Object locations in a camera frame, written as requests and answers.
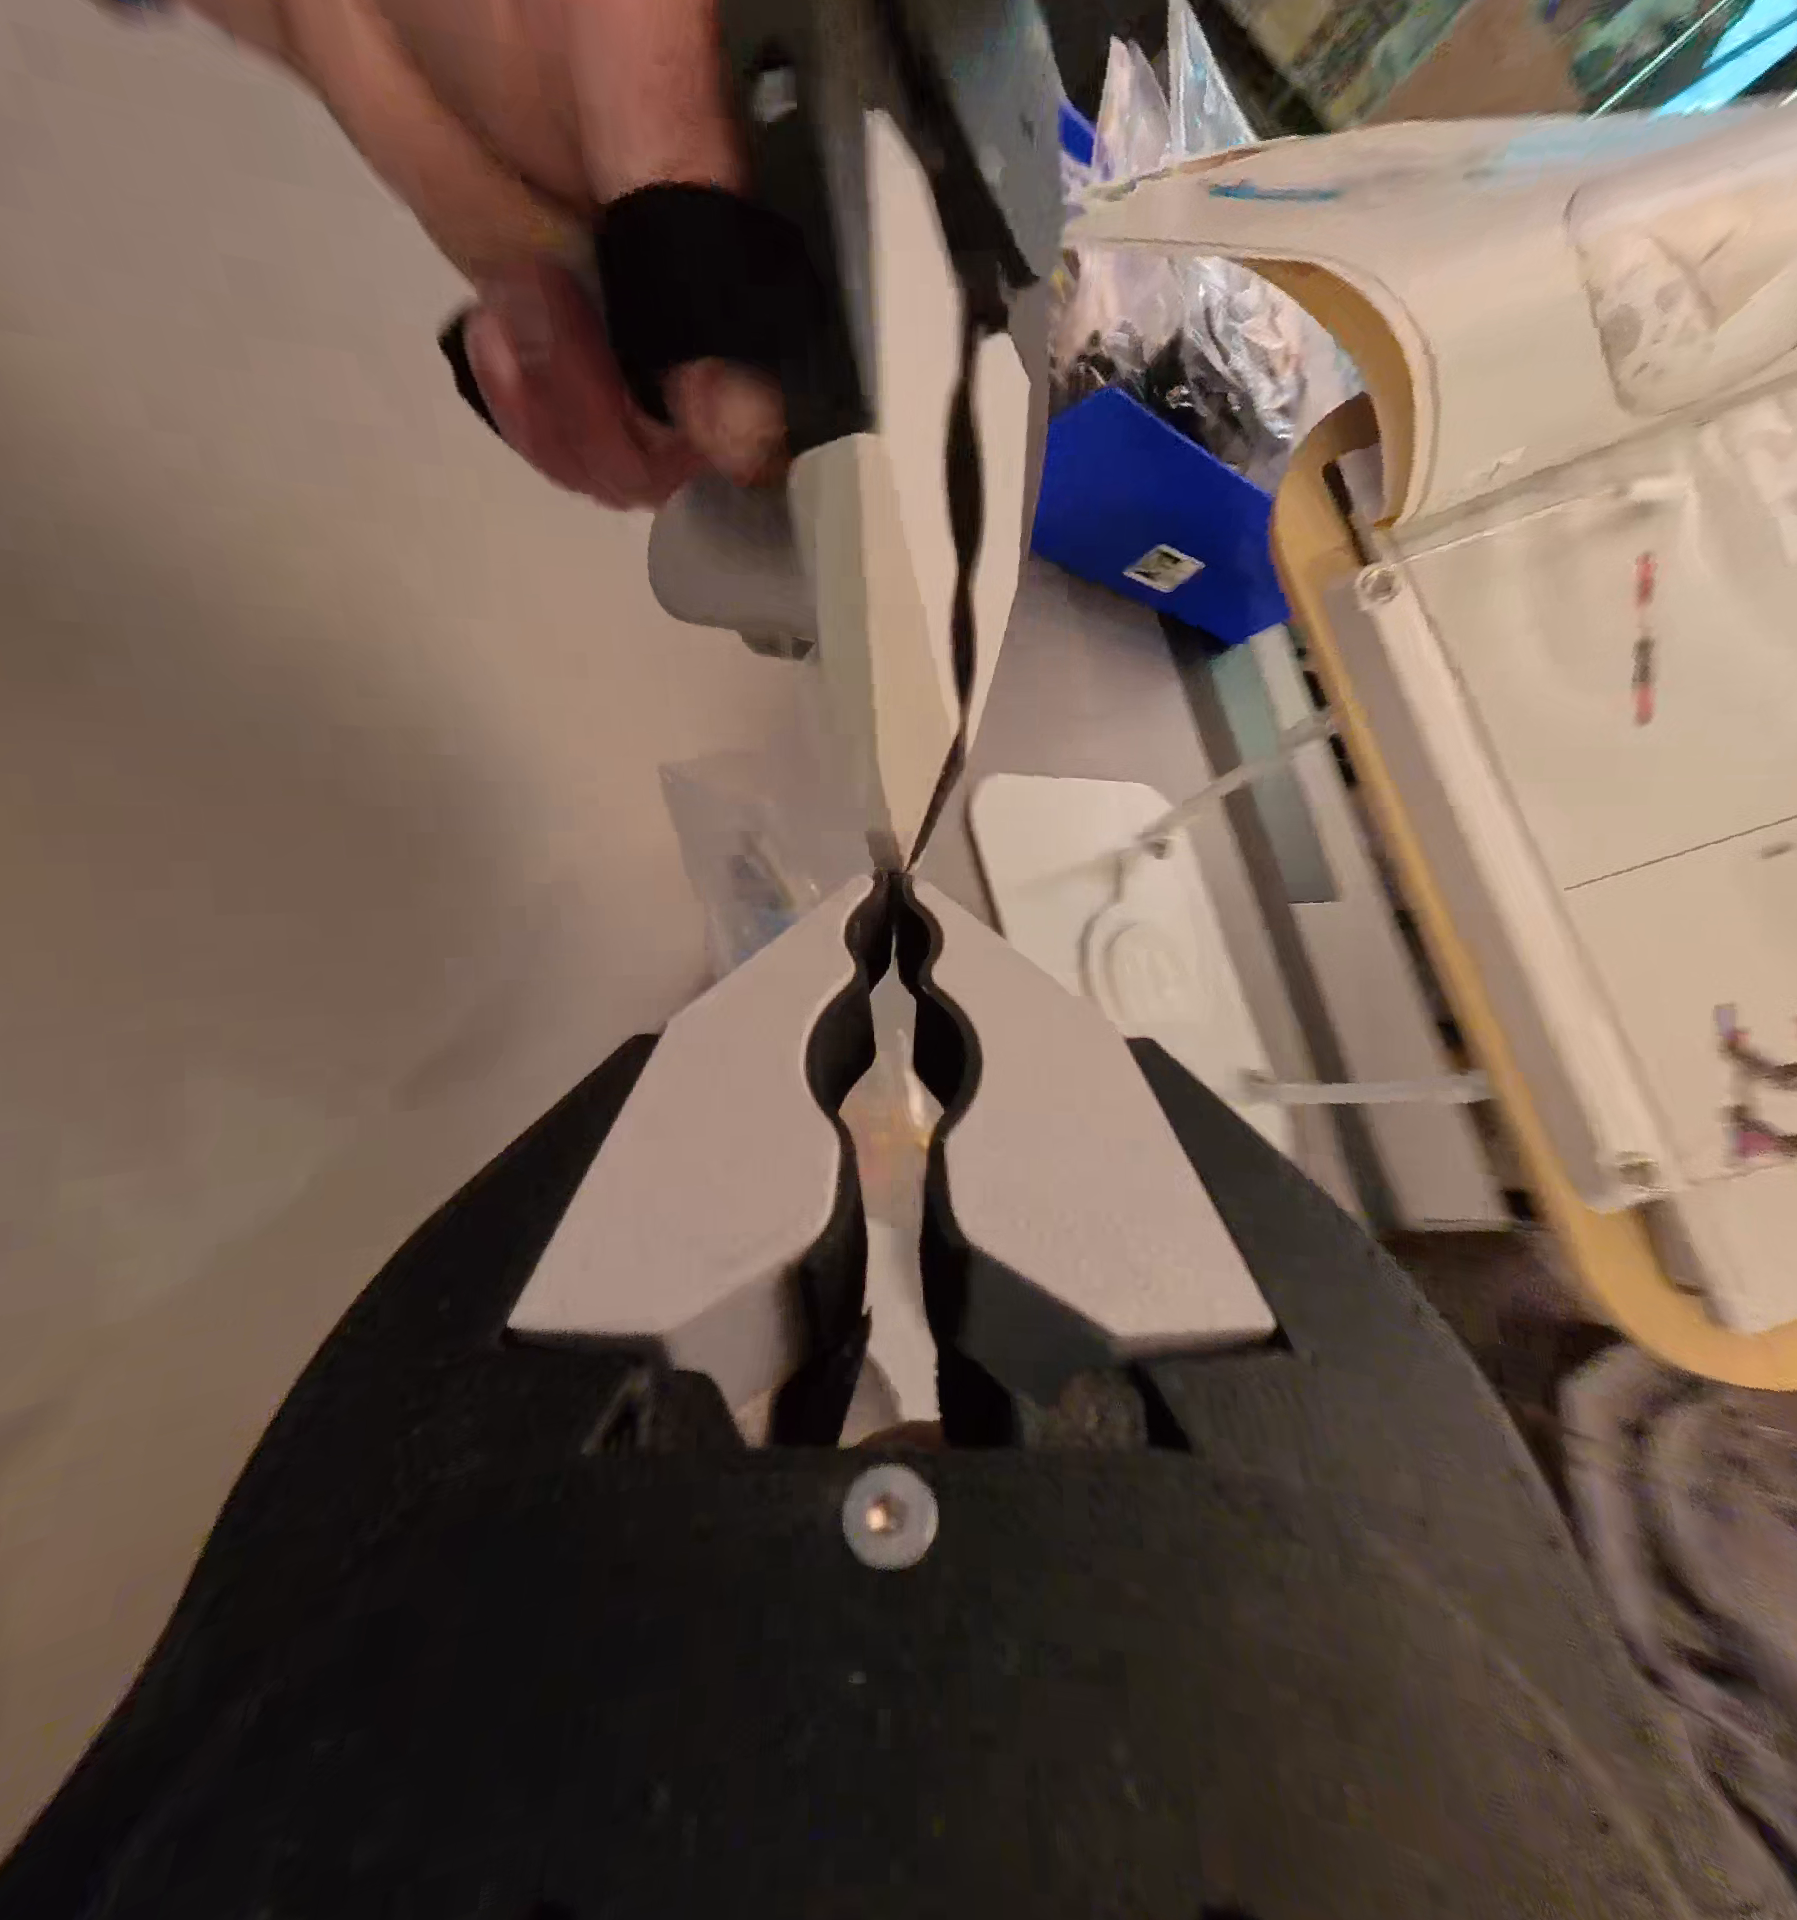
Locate large clear plastic bag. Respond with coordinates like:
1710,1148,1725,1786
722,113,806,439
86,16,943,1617
658,749,937,1186

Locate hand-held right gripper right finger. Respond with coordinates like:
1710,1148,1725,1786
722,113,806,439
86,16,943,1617
894,879,1277,1443

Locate white book stand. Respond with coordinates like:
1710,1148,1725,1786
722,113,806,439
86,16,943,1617
969,256,1797,1388

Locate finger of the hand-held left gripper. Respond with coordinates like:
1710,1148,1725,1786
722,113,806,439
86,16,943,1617
909,275,1056,874
804,112,983,874

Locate person's left hand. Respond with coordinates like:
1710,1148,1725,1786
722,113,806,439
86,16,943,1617
179,0,797,515

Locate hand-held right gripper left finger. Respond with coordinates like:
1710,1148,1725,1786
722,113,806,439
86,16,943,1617
509,876,900,1443

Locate clear bags of parts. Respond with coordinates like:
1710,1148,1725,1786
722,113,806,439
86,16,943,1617
1055,0,1357,496

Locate lego instruction booklet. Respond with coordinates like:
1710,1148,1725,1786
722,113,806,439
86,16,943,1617
1078,88,1797,1335

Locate blue plastic bin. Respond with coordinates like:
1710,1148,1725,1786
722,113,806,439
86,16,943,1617
1029,97,1291,649

